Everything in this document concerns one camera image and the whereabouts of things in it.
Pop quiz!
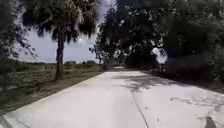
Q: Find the distant row of trees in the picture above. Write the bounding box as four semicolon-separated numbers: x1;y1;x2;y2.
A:
13;59;99;66

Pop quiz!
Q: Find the pale concrete path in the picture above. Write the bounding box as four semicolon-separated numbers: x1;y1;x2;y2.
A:
1;66;224;128

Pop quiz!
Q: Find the palm tree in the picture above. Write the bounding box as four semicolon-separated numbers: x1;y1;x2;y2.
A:
22;0;98;81

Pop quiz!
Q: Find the row of dark trees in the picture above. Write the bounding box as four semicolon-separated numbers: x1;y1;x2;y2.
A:
89;0;224;84

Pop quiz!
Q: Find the dirt strip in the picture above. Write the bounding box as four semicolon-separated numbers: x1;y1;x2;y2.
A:
0;71;103;116

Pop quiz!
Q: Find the grass verge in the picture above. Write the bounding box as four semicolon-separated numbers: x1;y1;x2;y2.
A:
0;62;104;93

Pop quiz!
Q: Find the leafy tree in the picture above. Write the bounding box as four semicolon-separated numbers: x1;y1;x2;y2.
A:
0;0;37;91

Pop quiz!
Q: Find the robot's own part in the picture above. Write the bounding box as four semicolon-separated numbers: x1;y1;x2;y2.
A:
204;116;218;128

